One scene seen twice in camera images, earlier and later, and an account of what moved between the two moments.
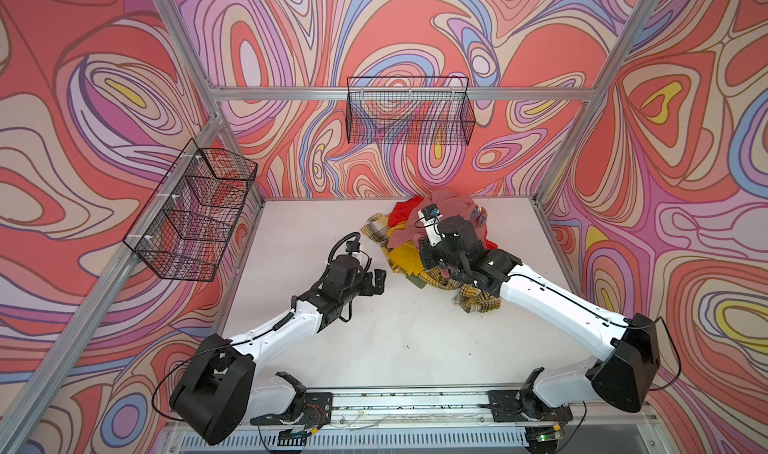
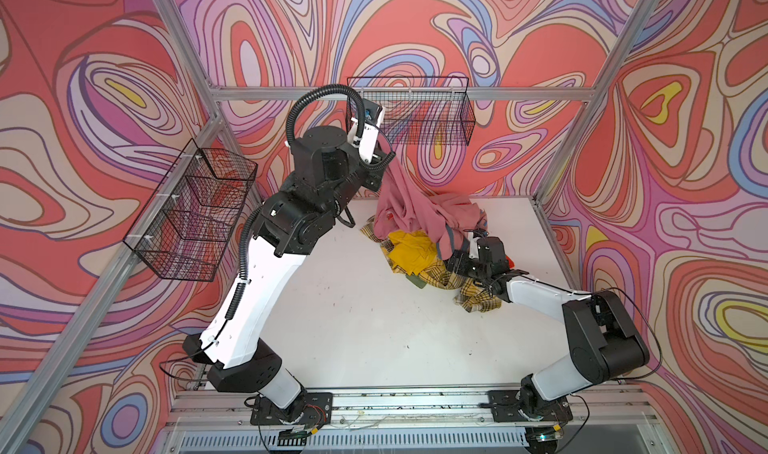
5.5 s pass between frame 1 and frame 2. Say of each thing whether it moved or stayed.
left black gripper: moved
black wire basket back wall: stayed
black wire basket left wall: stayed
